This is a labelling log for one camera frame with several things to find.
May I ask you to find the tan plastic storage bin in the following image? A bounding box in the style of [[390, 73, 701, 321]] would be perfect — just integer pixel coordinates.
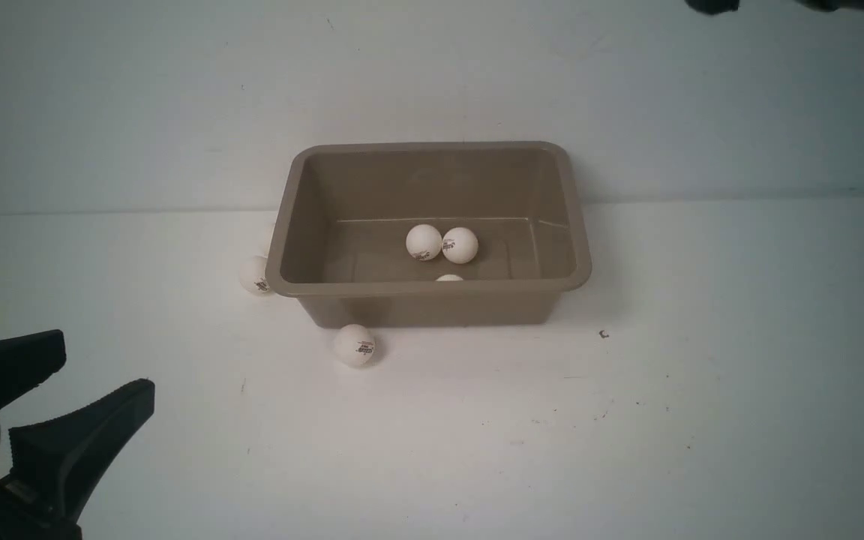
[[266, 141, 593, 329]]

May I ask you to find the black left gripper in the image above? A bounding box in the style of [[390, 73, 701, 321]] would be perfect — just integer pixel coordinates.
[[0, 329, 155, 539]]

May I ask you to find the white ball with logo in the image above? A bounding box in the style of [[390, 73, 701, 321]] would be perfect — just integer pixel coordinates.
[[332, 324, 377, 368]]

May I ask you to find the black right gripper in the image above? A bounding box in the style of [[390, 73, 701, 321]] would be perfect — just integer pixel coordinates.
[[685, 1, 864, 15]]

